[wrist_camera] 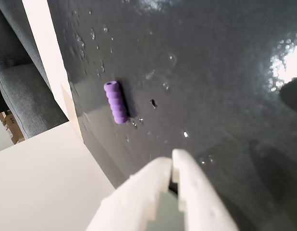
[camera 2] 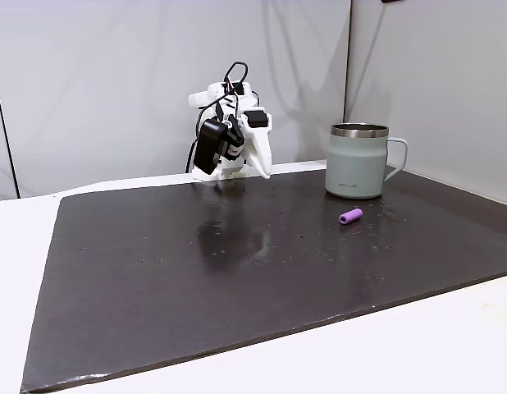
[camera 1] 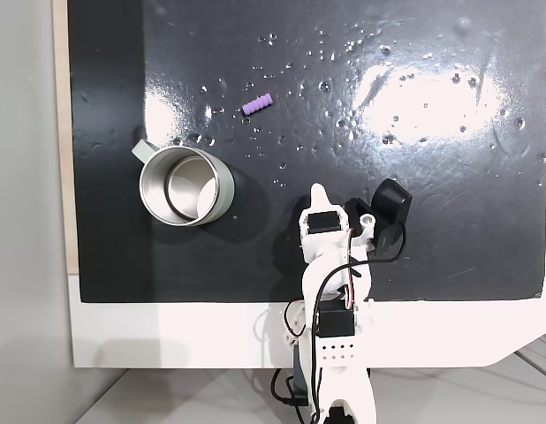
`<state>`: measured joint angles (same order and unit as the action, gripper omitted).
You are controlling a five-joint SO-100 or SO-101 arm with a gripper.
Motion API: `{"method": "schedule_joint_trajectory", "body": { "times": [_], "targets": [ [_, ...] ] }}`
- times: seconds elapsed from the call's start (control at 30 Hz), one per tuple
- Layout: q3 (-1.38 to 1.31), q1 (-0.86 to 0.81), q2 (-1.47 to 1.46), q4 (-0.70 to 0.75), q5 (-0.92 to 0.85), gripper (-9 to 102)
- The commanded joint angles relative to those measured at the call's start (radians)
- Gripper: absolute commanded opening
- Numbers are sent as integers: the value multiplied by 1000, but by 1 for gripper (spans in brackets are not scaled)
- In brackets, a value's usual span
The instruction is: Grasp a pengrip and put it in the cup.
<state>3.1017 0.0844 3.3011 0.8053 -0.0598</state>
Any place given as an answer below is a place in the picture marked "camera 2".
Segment pale green steel mug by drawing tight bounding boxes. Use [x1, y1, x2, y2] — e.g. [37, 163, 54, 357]
[324, 122, 409, 200]

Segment purple pen grip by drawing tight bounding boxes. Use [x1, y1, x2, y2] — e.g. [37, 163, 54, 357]
[338, 208, 364, 226]

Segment black camera box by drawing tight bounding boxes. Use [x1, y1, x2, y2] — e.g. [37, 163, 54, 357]
[194, 117, 231, 176]

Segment black motor wire loop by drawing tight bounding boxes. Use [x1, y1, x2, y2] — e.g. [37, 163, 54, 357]
[223, 62, 249, 98]

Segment dark brown table mat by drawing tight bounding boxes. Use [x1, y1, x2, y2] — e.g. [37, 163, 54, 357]
[19, 167, 507, 394]

